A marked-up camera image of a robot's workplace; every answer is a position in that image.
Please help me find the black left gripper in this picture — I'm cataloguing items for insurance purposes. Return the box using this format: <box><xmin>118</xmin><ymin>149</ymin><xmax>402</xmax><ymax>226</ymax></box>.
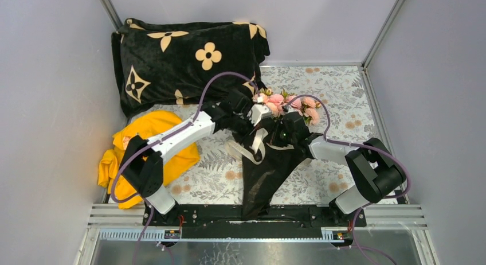
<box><xmin>226</xmin><ymin>112</ymin><xmax>260</xmax><ymax>147</ymax></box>

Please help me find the pink fake flower bunch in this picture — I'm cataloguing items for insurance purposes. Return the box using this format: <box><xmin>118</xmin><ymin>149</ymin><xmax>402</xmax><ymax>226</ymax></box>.
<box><xmin>253</xmin><ymin>88</ymin><xmax>322</xmax><ymax>126</ymax></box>

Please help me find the cream satin ribbon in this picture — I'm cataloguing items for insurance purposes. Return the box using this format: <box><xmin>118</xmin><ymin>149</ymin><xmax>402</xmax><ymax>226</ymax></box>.
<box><xmin>224</xmin><ymin>127</ymin><xmax>295</xmax><ymax>166</ymax></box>

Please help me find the black wrapping paper sheet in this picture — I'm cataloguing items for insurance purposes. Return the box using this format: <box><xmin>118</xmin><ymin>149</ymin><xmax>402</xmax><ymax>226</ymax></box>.
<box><xmin>241</xmin><ymin>119</ymin><xmax>306</xmax><ymax>220</ymax></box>

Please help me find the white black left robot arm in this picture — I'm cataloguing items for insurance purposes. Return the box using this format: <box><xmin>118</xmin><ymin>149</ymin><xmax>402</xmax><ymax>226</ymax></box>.
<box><xmin>119</xmin><ymin>88</ymin><xmax>254</xmax><ymax>225</ymax></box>

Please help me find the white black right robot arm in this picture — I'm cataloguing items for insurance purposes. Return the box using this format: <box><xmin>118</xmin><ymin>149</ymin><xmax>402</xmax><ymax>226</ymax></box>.
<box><xmin>269</xmin><ymin>112</ymin><xmax>407</xmax><ymax>226</ymax></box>

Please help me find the black blanket with beige flowers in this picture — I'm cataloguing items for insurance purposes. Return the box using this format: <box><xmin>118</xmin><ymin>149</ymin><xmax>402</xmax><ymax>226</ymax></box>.
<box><xmin>111</xmin><ymin>18</ymin><xmax>271</xmax><ymax>117</ymax></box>

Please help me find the floral patterned table cloth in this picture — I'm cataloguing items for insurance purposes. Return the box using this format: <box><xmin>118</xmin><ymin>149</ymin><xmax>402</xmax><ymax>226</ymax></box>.
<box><xmin>168</xmin><ymin>66</ymin><xmax>378</xmax><ymax>205</ymax></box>

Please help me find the yellow cloth bag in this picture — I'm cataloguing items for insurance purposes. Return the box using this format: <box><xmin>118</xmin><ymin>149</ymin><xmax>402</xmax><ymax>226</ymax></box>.
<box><xmin>97</xmin><ymin>111</ymin><xmax>200</xmax><ymax>194</ymax></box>

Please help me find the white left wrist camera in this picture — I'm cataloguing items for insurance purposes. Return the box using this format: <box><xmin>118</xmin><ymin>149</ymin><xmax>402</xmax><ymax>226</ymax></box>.
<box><xmin>247</xmin><ymin>103</ymin><xmax>272</xmax><ymax>126</ymax></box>

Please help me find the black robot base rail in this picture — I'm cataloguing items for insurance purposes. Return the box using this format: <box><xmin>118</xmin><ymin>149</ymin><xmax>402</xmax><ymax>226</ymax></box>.
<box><xmin>142</xmin><ymin>204</ymin><xmax>367</xmax><ymax>239</ymax></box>

